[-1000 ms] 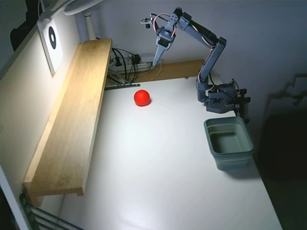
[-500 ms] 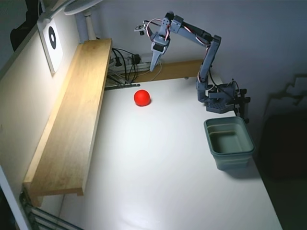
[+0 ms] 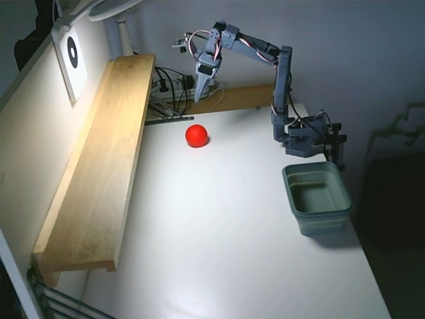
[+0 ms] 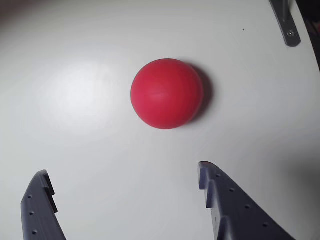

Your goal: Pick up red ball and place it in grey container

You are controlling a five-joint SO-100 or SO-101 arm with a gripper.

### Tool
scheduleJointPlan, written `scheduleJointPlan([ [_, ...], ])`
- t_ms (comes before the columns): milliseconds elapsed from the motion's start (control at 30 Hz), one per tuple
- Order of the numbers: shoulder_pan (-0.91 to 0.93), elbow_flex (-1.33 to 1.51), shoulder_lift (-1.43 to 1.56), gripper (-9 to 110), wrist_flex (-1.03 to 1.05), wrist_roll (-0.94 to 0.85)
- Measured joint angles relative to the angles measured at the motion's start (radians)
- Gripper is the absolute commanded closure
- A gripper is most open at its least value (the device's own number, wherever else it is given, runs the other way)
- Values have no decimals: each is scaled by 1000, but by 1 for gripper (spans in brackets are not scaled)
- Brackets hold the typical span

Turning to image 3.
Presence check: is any white card with black ring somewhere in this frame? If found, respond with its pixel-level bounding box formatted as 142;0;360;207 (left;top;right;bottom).
51;25;89;107

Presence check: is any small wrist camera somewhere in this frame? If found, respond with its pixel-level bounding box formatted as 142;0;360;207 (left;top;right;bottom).
171;37;189;54

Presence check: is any dark metal shelf bracket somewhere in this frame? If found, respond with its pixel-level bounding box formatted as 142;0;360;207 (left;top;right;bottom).
26;265;116;319
144;115;195;126

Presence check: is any black table clamp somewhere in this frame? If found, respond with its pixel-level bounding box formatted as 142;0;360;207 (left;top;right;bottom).
323;122;348;172

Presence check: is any long wooden shelf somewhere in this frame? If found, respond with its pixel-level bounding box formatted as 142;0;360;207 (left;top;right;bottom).
31;53;157;288

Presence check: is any grey plastic container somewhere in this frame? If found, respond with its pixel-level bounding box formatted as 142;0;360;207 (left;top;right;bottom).
282;161;353;237

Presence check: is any power strip with cables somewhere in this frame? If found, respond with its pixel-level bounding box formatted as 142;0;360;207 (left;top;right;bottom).
155;66;194;116

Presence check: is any red ball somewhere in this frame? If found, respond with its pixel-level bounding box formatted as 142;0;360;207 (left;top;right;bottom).
185;124;209;148

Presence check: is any blue-grey gripper body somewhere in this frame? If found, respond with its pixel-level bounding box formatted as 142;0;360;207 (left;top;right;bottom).
195;51;222;78

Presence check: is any white power strip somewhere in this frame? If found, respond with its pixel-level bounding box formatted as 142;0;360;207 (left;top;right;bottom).
151;74;220;100

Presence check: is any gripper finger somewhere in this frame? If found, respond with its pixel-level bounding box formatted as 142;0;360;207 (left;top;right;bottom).
196;73;214;100
193;71;203;102

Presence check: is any wooden back board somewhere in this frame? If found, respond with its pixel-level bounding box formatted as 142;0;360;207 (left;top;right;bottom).
187;82;283;116

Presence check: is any white desk lamp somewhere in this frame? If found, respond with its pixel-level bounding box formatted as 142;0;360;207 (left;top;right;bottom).
88;0;144;56

